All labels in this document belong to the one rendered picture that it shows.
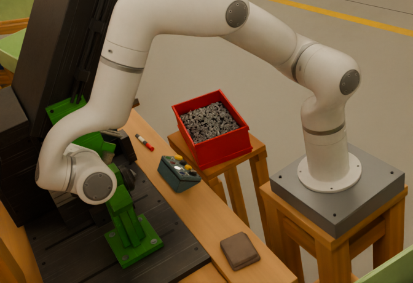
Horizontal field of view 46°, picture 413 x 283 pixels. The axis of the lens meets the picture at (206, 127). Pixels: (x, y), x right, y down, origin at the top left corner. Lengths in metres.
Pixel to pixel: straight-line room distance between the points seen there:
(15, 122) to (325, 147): 0.90
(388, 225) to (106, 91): 1.00
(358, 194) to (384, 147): 1.63
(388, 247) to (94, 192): 1.01
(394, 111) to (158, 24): 2.55
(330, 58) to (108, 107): 0.55
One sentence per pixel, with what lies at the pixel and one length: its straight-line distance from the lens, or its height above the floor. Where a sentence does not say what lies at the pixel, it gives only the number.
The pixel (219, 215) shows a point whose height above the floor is 0.90.
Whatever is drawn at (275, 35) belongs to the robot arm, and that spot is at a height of 1.44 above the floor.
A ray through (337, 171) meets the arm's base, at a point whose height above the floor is 0.96.
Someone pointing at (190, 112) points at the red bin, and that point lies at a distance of 1.96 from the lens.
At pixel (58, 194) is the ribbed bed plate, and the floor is 1.01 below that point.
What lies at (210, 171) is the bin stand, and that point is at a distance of 1.77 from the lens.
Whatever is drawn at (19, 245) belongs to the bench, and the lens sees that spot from 1.69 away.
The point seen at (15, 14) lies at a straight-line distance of 4.33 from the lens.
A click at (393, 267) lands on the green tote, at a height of 0.94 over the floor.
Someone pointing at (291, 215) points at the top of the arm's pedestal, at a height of 0.84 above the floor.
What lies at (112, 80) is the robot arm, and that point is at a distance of 0.97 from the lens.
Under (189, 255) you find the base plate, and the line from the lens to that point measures 1.38.
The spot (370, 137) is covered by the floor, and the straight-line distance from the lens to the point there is 3.14.
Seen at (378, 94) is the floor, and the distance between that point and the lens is 3.53.
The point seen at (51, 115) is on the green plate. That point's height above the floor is 1.25.
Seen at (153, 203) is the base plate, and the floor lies 0.90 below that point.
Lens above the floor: 1.92
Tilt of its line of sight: 34 degrees down
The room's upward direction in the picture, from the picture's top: 14 degrees counter-clockwise
